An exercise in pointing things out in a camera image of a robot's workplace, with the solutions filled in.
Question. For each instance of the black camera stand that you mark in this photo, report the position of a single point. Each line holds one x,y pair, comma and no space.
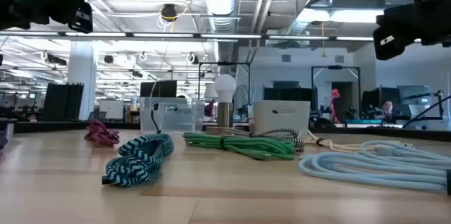
439,104

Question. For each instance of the black hooked clamp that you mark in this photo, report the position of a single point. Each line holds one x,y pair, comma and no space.
155,120

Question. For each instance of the white plastic bin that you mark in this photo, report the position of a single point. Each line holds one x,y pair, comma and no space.
282,122

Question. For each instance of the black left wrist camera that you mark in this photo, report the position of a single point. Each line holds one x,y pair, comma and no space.
82,21

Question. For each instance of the black aluminium table frame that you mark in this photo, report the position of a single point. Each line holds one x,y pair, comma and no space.
53,127

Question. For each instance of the white bulb brass lamp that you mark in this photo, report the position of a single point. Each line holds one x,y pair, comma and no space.
225,86

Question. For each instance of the person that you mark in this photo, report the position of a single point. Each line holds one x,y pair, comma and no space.
387,107

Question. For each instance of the white lampshade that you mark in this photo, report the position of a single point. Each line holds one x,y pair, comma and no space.
210,91

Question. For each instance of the clear plastic bin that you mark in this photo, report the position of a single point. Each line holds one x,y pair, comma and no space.
183,118

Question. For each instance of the black monitor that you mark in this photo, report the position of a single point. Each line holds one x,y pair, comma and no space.
162,89

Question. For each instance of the white column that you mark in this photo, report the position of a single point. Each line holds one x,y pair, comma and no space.
82,76

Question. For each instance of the black ceiling camera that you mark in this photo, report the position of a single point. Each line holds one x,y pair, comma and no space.
169,12

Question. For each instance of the small metal cylinder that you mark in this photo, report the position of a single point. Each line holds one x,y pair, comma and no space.
10,129

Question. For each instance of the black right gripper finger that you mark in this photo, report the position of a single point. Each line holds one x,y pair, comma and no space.
398,18

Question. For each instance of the black partition panel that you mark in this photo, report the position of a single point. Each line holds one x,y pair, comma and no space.
61,102

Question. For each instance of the grey monitor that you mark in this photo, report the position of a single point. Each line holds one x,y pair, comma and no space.
414,93

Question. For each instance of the pink figure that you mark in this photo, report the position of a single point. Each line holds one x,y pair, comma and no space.
335,104

